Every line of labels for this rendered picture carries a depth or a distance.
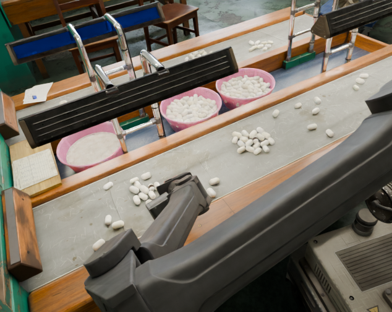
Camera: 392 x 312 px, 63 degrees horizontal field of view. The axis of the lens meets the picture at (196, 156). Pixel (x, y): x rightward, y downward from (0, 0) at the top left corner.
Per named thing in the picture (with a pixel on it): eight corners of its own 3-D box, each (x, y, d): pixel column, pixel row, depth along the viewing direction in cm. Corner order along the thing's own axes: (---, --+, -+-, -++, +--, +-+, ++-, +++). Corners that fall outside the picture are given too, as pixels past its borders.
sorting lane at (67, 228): (464, 80, 136) (467, 75, 135) (33, 295, 86) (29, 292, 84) (401, 55, 157) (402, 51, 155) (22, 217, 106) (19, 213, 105)
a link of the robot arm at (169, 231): (170, 342, 31) (114, 250, 31) (125, 361, 33) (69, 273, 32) (217, 204, 73) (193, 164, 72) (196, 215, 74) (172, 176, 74)
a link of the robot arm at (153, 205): (212, 208, 70) (192, 174, 69) (167, 238, 67) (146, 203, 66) (198, 204, 81) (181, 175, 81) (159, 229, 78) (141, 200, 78)
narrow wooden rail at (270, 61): (346, 46, 183) (350, 26, 176) (22, 172, 133) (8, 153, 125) (339, 43, 187) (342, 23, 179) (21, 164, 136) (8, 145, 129)
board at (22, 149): (62, 184, 109) (60, 182, 108) (17, 203, 105) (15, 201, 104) (47, 134, 132) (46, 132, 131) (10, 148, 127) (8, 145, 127)
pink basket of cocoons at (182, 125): (234, 116, 142) (234, 98, 136) (195, 148, 129) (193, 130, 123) (190, 98, 157) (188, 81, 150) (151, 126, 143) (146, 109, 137)
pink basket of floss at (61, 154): (141, 143, 135) (136, 125, 129) (109, 189, 118) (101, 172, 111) (89, 134, 144) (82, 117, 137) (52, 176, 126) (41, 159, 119)
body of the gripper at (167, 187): (154, 186, 86) (159, 188, 79) (188, 171, 88) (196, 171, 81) (164, 208, 86) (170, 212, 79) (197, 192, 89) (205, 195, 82)
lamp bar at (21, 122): (239, 72, 97) (238, 50, 92) (31, 150, 80) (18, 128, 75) (225, 63, 103) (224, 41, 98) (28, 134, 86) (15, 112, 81)
